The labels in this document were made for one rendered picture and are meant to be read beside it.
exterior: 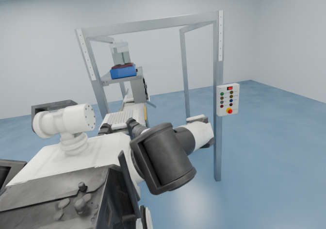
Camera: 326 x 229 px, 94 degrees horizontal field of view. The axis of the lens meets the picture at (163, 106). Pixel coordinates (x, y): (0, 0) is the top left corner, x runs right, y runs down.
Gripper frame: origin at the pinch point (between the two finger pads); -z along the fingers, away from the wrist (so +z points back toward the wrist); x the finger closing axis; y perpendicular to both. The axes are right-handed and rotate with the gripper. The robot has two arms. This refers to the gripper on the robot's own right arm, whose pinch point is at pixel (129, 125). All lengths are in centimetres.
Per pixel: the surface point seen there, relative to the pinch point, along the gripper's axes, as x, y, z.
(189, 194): 103, 44, 3
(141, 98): -3.1, 27.8, -27.5
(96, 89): -17.5, -1.6, -39.8
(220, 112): 17, 74, 18
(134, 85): -14.7, 24.7, -29.8
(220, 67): -20, 80, 13
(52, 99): 75, -20, -478
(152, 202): 103, 11, -18
